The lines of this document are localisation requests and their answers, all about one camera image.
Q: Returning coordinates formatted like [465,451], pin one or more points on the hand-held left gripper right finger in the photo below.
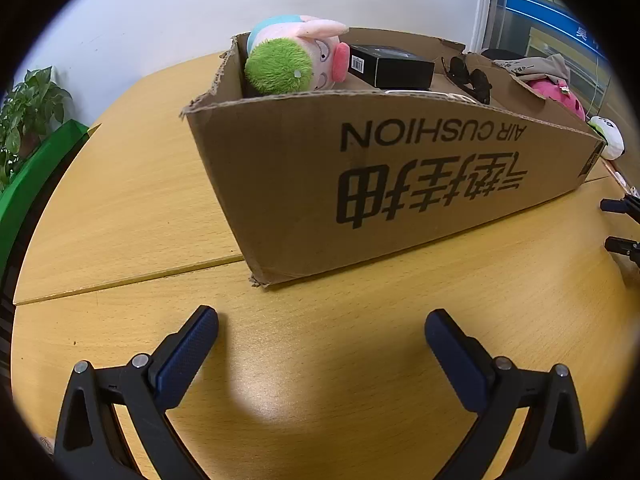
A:
[460,360]

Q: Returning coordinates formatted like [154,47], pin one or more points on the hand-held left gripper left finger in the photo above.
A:
[185,355]

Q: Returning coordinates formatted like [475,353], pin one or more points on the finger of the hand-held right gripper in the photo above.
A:
[625,246]
[622,205]

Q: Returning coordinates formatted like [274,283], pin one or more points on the black sunglasses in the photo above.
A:
[477,82]

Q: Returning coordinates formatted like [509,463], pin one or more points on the brown cardboard box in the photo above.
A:
[280,185]

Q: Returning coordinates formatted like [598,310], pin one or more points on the black rectangular box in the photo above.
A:
[395,67]

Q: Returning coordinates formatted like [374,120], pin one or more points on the green-haired pig plush toy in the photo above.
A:
[300,55]

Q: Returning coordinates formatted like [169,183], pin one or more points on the white and green plush toy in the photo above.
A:
[610,135]

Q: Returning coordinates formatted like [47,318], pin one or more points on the pink plush toy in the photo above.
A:
[550,91]

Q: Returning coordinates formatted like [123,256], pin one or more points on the beige printed cloth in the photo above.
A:
[545,66]

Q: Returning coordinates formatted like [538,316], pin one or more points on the glass partition with blue stripe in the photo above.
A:
[540,15]

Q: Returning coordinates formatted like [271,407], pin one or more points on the large green potted plant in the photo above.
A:
[35,105]

